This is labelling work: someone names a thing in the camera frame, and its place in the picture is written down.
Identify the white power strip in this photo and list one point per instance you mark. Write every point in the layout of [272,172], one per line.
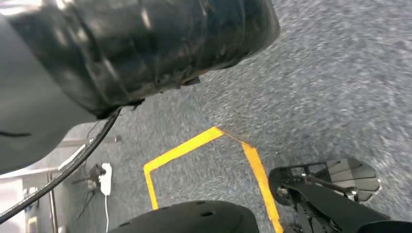
[106,180]

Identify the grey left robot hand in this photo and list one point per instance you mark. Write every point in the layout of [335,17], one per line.
[128,48]

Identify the stainless steel workbench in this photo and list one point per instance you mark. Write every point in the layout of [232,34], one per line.
[52,205]

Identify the yellow floor tape square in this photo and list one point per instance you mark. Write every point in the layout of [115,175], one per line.
[180,151]

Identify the black robot thigh shell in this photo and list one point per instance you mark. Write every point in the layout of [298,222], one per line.
[193,218]

